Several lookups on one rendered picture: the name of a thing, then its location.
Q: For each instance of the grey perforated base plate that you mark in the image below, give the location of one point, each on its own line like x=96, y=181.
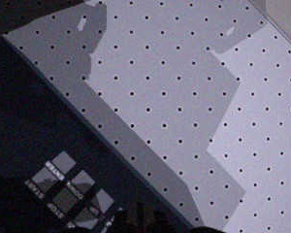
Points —
x=194, y=94

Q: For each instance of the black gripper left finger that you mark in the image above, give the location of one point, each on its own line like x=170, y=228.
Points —
x=120, y=224

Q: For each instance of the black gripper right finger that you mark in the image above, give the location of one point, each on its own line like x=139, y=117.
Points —
x=150, y=224

